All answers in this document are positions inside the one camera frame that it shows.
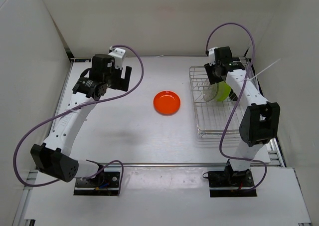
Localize clear glass plate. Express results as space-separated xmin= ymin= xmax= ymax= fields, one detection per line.
xmin=203 ymin=84 xmax=219 ymax=102

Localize lime green plastic plate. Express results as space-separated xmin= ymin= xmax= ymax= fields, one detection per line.
xmin=215 ymin=81 xmax=231 ymax=102

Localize black plastic plate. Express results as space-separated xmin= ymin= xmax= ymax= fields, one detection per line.
xmin=229 ymin=89 xmax=238 ymax=102

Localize orange plastic plate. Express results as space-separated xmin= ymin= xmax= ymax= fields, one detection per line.
xmin=153 ymin=91 xmax=181 ymax=116

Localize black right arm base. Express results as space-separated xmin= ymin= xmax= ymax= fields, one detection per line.
xmin=202 ymin=171 xmax=257 ymax=198

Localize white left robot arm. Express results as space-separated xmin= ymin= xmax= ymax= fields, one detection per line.
xmin=30 ymin=48 xmax=132 ymax=182

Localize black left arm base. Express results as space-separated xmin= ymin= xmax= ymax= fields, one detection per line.
xmin=73 ymin=171 xmax=122 ymax=196

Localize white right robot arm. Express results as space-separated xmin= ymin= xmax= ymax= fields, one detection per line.
xmin=204 ymin=46 xmax=280 ymax=186

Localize dark blue table label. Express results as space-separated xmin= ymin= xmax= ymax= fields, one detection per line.
xmin=74 ymin=58 xmax=91 ymax=63

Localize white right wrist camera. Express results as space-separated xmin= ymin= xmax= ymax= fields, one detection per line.
xmin=205 ymin=47 xmax=218 ymax=65

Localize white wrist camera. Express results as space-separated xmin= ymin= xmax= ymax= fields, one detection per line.
xmin=108 ymin=46 xmax=126 ymax=70
xmin=205 ymin=47 xmax=218 ymax=65

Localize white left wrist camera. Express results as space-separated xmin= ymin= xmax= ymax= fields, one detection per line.
xmin=108 ymin=46 xmax=126 ymax=70

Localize metal wire dish rack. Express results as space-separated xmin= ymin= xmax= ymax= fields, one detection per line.
xmin=189 ymin=66 xmax=236 ymax=139

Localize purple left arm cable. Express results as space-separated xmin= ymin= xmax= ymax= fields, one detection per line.
xmin=12 ymin=45 xmax=145 ymax=196

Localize aluminium frame rail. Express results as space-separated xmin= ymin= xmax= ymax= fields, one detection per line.
xmin=266 ymin=138 xmax=286 ymax=168

